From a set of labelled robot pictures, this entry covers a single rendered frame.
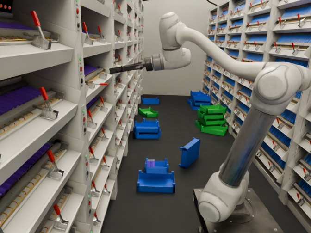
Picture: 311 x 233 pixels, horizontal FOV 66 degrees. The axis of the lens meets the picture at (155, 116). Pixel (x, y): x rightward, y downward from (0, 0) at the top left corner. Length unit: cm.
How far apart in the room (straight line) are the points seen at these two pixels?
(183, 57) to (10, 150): 97
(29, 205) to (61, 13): 58
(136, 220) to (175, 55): 110
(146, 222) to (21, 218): 116
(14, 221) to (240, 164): 82
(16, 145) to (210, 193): 84
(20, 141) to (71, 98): 34
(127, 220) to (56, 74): 116
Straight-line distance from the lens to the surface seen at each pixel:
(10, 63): 54
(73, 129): 94
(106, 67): 157
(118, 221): 176
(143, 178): 216
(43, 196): 75
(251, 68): 115
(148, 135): 293
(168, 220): 177
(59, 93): 89
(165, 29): 124
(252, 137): 102
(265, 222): 148
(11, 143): 60
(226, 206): 118
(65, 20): 88
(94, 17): 158
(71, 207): 100
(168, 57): 129
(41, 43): 70
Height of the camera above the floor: 116
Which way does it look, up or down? 18 degrees down
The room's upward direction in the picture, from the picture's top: 2 degrees clockwise
